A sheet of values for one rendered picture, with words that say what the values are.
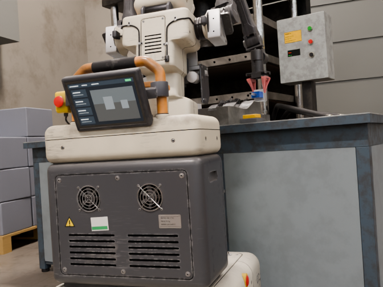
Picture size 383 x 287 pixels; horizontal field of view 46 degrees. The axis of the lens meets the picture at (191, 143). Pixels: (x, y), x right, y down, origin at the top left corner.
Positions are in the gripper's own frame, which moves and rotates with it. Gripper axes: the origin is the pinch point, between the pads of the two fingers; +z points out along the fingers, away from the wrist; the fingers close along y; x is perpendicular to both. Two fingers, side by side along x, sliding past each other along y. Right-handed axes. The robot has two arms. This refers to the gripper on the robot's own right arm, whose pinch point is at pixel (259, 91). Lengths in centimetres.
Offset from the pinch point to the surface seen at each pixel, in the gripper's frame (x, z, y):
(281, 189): 15.8, 44.7, -13.8
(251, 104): -12.4, 4.4, 10.0
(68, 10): -226, -169, 359
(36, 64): -156, -86, 344
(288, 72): -73, -18, 11
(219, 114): 14.1, 9.9, 14.5
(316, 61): -73, -23, -7
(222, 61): -67, -32, 53
